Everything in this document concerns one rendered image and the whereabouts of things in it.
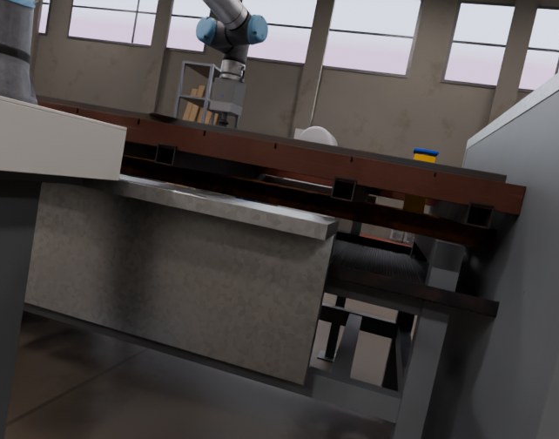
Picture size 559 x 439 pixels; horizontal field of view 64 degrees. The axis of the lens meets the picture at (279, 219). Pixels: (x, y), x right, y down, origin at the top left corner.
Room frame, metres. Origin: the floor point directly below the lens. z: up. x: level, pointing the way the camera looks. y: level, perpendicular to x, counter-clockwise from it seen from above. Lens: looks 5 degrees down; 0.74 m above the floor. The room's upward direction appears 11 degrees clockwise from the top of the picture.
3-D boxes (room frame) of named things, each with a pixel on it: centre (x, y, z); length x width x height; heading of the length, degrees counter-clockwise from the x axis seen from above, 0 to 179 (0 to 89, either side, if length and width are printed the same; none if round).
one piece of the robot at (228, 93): (1.48, 0.23, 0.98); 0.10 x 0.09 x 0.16; 154
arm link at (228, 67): (1.47, 0.24, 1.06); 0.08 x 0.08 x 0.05
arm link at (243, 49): (1.47, 0.24, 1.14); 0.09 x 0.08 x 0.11; 145
